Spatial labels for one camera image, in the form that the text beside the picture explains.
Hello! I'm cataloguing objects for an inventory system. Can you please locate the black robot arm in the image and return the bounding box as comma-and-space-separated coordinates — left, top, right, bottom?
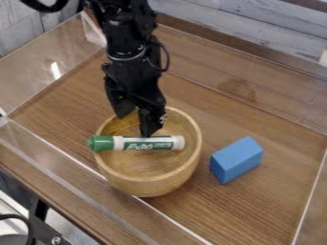
84, 0, 168, 137

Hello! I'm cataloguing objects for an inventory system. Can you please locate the green and white marker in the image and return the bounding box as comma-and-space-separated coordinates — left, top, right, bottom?
87, 135, 186, 152

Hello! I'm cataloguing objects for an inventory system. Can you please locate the blue foam block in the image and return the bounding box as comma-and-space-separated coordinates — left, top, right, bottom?
210, 137, 263, 184

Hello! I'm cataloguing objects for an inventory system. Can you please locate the black cable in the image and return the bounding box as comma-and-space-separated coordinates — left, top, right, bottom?
0, 213, 46, 245

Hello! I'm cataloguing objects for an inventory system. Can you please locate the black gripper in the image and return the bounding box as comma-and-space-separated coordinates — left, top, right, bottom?
103, 52, 166, 138

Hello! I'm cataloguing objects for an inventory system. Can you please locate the clear acrylic tray wall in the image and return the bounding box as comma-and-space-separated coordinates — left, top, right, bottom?
0, 14, 327, 245

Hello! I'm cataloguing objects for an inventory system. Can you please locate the brown wooden bowl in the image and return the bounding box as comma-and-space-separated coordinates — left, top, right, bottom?
94, 106, 203, 197

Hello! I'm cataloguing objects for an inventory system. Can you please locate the black table leg bracket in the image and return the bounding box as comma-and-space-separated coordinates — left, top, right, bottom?
28, 199, 74, 245

